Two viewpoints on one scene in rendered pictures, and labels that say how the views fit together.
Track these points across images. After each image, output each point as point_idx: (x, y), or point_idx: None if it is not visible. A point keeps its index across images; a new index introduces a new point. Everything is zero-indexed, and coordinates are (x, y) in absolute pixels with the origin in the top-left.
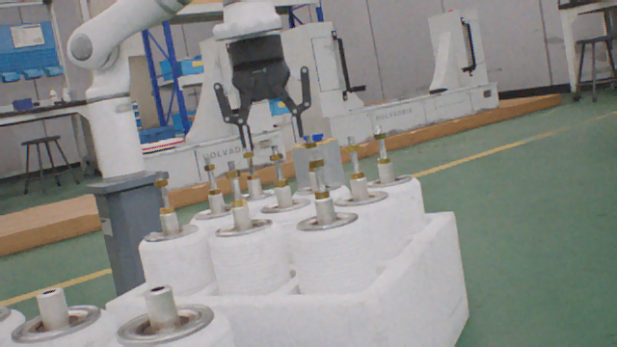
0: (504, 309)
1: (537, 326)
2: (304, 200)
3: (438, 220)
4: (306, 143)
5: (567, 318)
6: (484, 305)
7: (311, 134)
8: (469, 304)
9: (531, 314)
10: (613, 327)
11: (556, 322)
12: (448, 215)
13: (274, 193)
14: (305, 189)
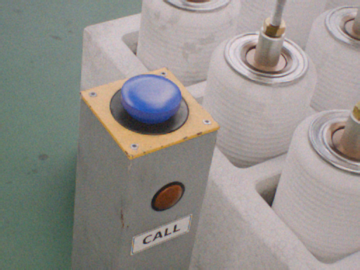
0: (39, 128)
1: (67, 86)
2: (330, 24)
3: (134, 22)
4: (159, 127)
5: (34, 73)
6: (34, 153)
7: (160, 86)
8: (39, 170)
9: (39, 101)
10: (36, 40)
11: (48, 76)
12: (107, 22)
13: (328, 110)
14: (282, 74)
